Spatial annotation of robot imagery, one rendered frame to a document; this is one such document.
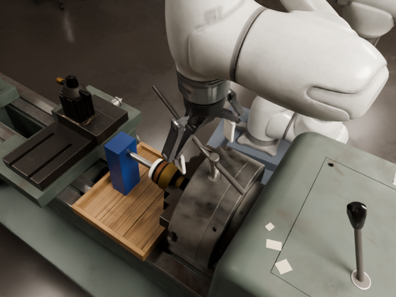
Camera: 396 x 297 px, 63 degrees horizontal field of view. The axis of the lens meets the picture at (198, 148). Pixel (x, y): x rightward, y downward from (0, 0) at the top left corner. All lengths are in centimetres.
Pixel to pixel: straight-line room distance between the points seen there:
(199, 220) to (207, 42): 46
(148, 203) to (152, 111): 170
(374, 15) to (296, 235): 55
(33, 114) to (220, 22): 123
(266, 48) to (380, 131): 281
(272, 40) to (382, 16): 56
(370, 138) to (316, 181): 227
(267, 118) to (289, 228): 68
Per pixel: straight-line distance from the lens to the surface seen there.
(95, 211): 114
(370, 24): 94
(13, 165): 123
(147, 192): 115
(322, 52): 39
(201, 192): 75
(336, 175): 83
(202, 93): 51
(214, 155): 69
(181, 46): 44
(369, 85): 40
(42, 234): 155
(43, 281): 207
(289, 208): 73
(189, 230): 78
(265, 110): 130
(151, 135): 255
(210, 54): 42
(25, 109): 159
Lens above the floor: 184
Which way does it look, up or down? 48 degrees down
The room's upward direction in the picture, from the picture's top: 6 degrees clockwise
